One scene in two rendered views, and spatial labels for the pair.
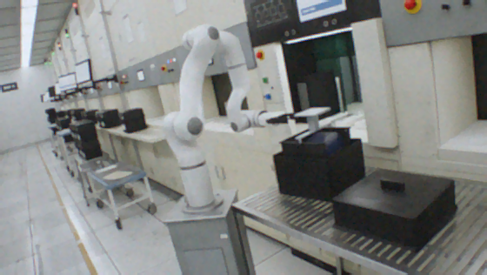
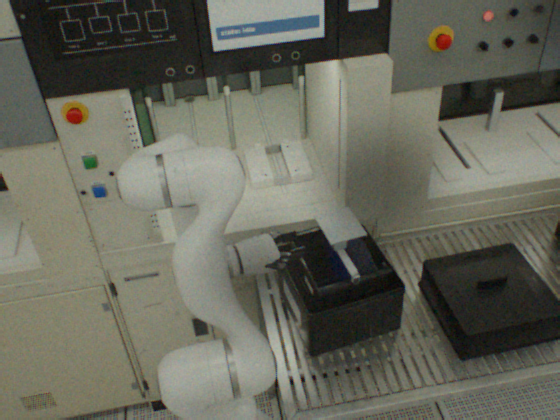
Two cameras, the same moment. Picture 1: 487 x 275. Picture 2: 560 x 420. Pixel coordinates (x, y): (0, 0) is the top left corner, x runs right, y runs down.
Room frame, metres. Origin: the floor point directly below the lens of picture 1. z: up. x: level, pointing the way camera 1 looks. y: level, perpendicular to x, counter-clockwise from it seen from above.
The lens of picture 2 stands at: (1.02, 0.82, 2.12)
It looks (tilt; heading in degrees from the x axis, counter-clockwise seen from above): 40 degrees down; 294
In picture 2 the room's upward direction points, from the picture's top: 4 degrees counter-clockwise
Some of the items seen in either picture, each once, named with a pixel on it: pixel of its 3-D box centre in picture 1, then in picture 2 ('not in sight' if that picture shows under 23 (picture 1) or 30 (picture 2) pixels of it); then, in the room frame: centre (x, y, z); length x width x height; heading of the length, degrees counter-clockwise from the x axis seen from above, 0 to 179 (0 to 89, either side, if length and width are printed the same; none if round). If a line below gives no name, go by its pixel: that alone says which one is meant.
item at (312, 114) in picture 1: (316, 148); (337, 267); (1.36, -0.31, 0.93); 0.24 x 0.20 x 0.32; 130
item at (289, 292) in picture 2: (320, 166); (337, 287); (1.36, -0.31, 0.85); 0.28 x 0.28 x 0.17; 40
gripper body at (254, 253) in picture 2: (271, 118); (255, 255); (1.54, -0.16, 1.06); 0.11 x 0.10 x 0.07; 40
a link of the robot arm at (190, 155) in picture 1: (183, 137); (208, 391); (1.47, 0.24, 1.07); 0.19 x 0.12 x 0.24; 35
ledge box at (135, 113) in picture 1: (132, 120); not in sight; (4.06, 1.21, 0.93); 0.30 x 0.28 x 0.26; 29
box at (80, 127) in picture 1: (86, 130); not in sight; (4.76, 2.13, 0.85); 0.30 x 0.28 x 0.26; 31
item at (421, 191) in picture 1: (393, 199); (489, 293); (0.96, -0.44, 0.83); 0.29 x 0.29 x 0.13; 34
